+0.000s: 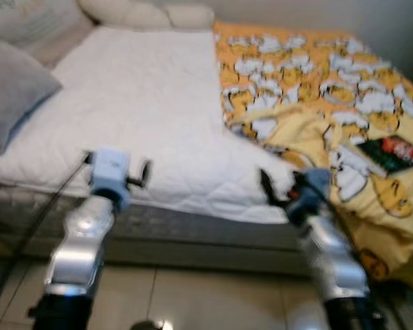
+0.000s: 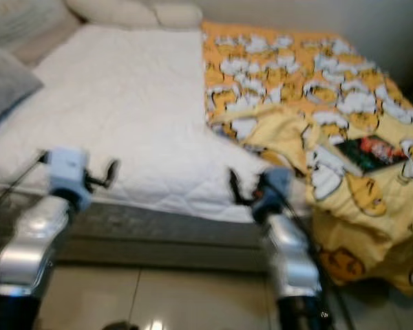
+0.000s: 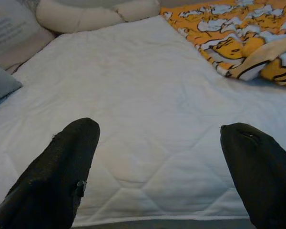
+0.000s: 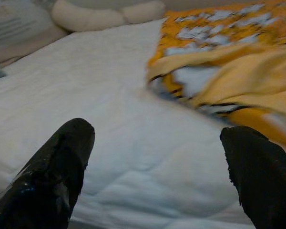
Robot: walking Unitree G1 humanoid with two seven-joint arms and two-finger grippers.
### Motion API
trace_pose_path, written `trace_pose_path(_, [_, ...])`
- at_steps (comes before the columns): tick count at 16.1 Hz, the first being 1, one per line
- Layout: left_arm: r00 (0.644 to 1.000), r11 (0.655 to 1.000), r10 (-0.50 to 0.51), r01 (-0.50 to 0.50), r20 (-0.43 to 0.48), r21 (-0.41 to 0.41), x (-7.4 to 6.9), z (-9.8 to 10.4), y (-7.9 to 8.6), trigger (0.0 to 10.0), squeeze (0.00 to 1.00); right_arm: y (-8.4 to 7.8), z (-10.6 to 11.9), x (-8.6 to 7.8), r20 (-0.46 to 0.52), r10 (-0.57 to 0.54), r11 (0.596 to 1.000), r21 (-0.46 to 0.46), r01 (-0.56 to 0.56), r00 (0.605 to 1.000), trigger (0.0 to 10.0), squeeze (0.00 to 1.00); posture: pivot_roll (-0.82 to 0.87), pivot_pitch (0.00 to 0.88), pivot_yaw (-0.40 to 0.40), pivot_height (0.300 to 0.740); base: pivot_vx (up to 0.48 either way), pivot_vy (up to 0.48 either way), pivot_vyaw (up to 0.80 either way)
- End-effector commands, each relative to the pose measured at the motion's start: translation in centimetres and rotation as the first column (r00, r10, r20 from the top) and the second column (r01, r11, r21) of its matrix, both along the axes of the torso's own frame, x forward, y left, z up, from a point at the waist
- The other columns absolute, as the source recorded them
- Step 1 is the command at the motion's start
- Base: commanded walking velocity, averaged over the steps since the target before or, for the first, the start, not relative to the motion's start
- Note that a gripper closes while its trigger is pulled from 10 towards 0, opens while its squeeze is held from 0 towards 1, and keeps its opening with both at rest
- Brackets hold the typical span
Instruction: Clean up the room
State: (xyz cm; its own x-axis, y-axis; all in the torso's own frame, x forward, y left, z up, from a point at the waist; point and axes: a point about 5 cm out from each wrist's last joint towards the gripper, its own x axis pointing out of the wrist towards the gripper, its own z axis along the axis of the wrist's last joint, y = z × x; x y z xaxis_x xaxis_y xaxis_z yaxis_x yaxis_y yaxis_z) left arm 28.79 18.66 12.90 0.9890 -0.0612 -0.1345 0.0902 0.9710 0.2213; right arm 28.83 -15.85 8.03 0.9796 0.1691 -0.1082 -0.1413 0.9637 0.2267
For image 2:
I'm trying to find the white quilted mattress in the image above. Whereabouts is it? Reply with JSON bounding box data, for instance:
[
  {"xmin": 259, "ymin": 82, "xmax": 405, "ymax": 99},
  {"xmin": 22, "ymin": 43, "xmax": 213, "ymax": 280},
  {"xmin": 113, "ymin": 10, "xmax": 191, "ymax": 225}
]
[{"xmin": 0, "ymin": 24, "xmax": 276, "ymax": 222}]

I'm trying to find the grey pillow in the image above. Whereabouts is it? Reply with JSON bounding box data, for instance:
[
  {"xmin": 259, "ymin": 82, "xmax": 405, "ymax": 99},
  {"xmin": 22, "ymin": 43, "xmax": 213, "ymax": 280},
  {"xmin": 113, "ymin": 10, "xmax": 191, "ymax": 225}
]
[{"xmin": 0, "ymin": 43, "xmax": 44, "ymax": 131}]

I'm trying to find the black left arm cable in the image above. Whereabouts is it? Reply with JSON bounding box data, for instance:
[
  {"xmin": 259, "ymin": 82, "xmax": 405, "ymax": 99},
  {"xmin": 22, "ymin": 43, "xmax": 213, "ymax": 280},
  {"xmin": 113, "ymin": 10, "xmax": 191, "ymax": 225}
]
[{"xmin": 0, "ymin": 155, "xmax": 49, "ymax": 214}]

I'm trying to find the small cream pillow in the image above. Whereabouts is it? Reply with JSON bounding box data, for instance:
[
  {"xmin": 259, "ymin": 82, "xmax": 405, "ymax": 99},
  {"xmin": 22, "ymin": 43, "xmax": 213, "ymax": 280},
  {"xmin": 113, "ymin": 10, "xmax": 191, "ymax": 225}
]
[{"xmin": 151, "ymin": 2, "xmax": 204, "ymax": 28}]

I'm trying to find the grey bed base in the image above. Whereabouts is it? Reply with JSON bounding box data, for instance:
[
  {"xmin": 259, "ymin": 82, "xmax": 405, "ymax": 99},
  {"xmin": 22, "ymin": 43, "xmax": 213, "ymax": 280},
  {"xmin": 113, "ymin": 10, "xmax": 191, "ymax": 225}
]
[{"xmin": 0, "ymin": 192, "xmax": 276, "ymax": 272}]

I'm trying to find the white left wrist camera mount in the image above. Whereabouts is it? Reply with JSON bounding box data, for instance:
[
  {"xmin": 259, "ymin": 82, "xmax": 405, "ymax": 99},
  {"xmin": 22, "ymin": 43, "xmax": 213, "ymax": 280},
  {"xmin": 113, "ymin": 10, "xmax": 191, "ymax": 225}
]
[{"xmin": 47, "ymin": 146, "xmax": 90, "ymax": 207}]

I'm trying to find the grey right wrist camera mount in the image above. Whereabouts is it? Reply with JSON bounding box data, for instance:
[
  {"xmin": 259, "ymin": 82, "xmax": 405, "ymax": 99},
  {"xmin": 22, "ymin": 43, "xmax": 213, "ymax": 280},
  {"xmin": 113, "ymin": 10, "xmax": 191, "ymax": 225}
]
[{"xmin": 255, "ymin": 165, "xmax": 295, "ymax": 221}]

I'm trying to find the grey white patterned duvet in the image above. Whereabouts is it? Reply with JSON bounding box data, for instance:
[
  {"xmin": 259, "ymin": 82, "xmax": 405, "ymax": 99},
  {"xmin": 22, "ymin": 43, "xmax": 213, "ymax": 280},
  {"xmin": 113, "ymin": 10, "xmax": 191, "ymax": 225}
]
[{"xmin": 0, "ymin": 0, "xmax": 83, "ymax": 66}]

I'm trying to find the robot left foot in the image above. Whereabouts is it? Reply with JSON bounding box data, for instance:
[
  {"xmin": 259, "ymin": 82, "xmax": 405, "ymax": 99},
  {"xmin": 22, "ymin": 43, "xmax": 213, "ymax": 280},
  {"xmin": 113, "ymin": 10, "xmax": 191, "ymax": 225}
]
[{"xmin": 102, "ymin": 320, "xmax": 142, "ymax": 330}]

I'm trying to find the cream bolster pillow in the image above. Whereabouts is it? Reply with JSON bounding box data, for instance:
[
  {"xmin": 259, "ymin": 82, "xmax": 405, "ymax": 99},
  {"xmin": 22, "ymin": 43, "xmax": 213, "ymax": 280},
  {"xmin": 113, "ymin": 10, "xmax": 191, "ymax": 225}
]
[{"xmin": 65, "ymin": 0, "xmax": 158, "ymax": 28}]

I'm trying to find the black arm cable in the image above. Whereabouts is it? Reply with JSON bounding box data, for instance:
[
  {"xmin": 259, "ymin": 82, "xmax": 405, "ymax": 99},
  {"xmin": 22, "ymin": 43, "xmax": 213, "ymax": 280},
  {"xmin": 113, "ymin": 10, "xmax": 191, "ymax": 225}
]
[
  {"xmin": 0, "ymin": 155, "xmax": 49, "ymax": 214},
  {"xmin": 268, "ymin": 186, "xmax": 345, "ymax": 330}
]

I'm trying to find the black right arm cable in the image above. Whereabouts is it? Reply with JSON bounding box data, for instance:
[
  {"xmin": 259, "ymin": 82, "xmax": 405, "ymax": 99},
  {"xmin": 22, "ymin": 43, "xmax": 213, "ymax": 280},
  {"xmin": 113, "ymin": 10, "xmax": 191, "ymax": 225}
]
[{"xmin": 268, "ymin": 186, "xmax": 345, "ymax": 330}]

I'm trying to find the dark cover book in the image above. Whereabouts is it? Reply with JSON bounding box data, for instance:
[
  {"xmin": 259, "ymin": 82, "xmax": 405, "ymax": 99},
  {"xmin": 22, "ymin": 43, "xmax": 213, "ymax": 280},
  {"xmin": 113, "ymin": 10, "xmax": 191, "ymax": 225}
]
[{"xmin": 334, "ymin": 134, "xmax": 410, "ymax": 177}]

